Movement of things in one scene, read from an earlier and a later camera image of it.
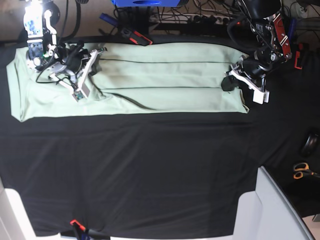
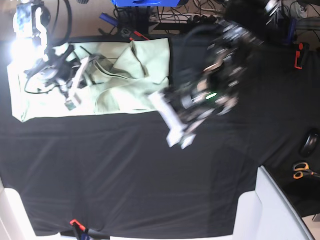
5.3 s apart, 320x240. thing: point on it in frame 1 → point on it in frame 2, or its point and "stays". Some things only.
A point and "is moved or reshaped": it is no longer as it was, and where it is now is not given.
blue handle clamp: (109, 19) stays
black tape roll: (310, 145) stays
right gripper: (254, 70) → (214, 90)
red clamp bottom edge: (82, 233) stays
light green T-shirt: (132, 78) is moved or reshaped
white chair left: (15, 222) stays
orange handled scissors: (302, 168) stays
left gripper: (71, 57) → (55, 65)
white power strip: (188, 19) stays
